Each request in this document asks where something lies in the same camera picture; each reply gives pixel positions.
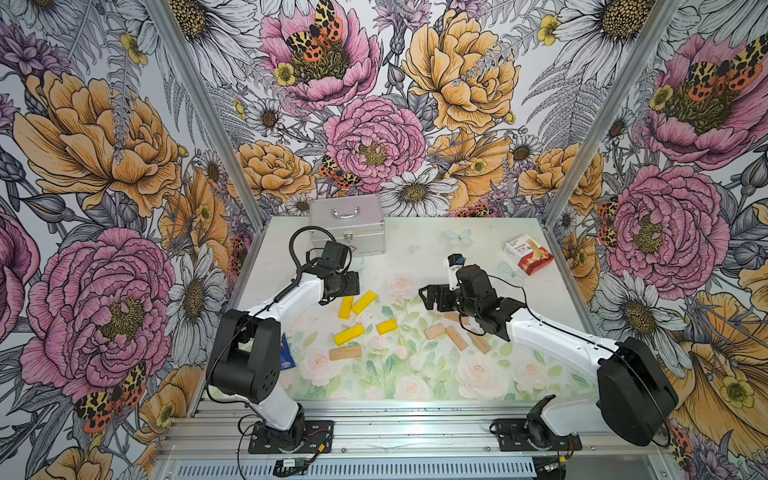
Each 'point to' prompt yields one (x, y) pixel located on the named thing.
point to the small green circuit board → (290, 462)
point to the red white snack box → (527, 254)
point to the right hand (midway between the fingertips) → (433, 296)
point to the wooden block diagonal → (456, 338)
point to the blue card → (286, 358)
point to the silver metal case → (356, 220)
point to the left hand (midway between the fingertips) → (346, 293)
